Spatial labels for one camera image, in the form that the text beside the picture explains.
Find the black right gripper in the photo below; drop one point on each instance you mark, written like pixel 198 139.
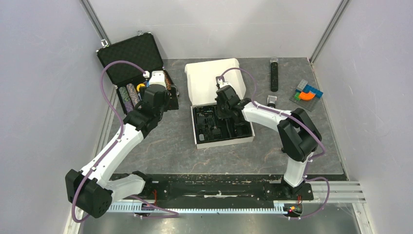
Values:
pixel 221 115

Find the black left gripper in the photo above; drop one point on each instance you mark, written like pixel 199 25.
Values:
pixel 172 103

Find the silver clipper blade head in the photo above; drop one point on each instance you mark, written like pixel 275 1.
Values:
pixel 271 101

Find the black clipper comb guard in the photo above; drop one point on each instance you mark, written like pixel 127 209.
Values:
pixel 243 131

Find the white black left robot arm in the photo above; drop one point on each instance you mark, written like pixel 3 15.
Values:
pixel 91 188

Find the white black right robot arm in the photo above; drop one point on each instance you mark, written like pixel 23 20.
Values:
pixel 299 136

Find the black comb in tray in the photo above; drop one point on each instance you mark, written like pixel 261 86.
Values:
pixel 216 134

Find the white clipper kit box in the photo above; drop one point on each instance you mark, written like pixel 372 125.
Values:
pixel 202 87

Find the black glitter tube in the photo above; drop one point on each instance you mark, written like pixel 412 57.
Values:
pixel 274 76

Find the black poker chip case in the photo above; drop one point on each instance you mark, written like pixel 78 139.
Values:
pixel 141 50

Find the colourful building block set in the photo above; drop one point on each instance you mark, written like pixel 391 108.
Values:
pixel 306 95

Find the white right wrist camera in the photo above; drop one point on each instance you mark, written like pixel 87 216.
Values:
pixel 221 82

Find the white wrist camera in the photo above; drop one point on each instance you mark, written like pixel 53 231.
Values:
pixel 155 77
pixel 221 82

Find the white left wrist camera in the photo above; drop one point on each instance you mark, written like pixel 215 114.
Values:
pixel 155 77

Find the aluminium frame rail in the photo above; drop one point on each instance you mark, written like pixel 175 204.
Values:
pixel 315 198

